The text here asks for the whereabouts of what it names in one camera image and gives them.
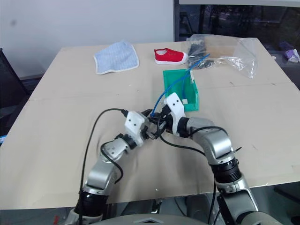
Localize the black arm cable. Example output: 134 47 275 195
157 114 229 225
78 107 128 225

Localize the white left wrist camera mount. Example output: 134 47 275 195
124 111 150 147

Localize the purple crumpled packet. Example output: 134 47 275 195
284 47 300 63

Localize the red child's shoe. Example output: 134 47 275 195
153 48 189 66

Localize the green plastic bin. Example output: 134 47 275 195
163 68 201 112

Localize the black mesh chair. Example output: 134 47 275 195
0 47 30 111

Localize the blue network cable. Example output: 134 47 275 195
187 53 211 70
150 69 193 117
180 71 191 101

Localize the light blue striped cloth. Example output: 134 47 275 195
93 40 140 76

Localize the grey robot torso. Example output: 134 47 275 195
92 212 213 225

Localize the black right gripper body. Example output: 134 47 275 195
159 105 174 135

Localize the dark glass window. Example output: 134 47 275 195
173 0 300 44

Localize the clear plastic bag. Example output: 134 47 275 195
186 33 259 79

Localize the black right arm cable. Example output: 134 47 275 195
157 114 229 225

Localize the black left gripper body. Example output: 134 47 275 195
141 119 158 142

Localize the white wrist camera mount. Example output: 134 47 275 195
163 92 187 138
124 111 150 147

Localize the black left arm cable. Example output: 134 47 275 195
78 107 128 225

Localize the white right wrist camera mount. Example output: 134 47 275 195
163 92 187 138

